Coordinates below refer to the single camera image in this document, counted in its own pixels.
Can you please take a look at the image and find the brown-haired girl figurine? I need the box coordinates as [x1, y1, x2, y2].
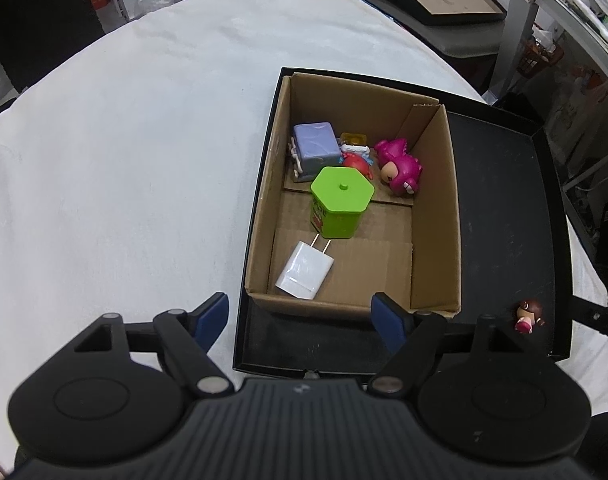
[514, 299, 545, 334]

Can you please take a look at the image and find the white usb wall charger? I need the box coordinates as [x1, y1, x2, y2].
[276, 234, 334, 300]

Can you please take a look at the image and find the green hexagonal container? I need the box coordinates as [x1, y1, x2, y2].
[310, 167, 374, 240]

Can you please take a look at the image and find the pink dinosaur costume figurine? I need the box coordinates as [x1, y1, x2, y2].
[373, 139, 423, 196]

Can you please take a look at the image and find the red and yellow toy figure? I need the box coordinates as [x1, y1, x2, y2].
[339, 132, 373, 180]

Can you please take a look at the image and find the black shallow tray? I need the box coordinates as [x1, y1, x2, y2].
[233, 68, 572, 378]

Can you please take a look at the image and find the brown cardboard box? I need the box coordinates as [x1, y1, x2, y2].
[243, 70, 462, 318]

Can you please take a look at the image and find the white table cloth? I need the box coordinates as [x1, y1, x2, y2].
[0, 0, 596, 479]

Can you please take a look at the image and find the purple toy block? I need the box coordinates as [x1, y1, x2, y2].
[289, 122, 343, 182]

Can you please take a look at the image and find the grey metal desk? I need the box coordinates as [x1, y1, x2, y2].
[483, 0, 608, 105]

